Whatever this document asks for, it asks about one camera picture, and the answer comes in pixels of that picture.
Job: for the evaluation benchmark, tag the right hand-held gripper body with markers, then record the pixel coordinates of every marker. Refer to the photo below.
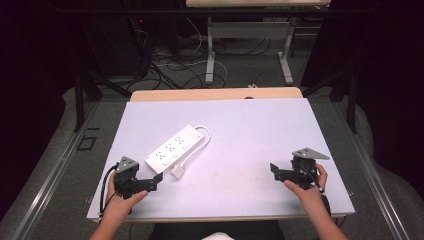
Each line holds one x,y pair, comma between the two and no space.
304,164

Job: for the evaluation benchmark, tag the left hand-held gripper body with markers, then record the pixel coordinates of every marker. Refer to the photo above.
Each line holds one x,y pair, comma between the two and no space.
126,168

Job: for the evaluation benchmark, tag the person's left hand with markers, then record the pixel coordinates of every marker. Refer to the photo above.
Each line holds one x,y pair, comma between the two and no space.
121,203

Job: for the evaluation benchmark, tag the person's right hand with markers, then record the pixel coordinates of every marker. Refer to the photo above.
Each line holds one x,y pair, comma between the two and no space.
308,196

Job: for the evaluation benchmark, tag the white power plug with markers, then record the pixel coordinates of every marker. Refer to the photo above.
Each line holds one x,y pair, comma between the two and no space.
178,172

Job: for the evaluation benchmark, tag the white power strip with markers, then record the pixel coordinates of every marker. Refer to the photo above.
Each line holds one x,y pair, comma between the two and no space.
173,148

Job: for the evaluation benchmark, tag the white table cover board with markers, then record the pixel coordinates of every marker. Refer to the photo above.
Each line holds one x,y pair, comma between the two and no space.
240,140

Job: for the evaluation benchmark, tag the person's dark clothing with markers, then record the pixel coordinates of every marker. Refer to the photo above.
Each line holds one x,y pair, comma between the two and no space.
216,231

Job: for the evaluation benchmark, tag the black metal stand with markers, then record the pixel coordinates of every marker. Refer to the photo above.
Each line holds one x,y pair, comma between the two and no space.
83,96
350,96

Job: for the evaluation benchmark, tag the wooden table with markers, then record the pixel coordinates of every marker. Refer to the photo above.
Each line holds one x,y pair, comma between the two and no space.
200,94

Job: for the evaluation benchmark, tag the aluminium floor rail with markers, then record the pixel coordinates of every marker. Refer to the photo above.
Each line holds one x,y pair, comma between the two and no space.
373,173
50,173

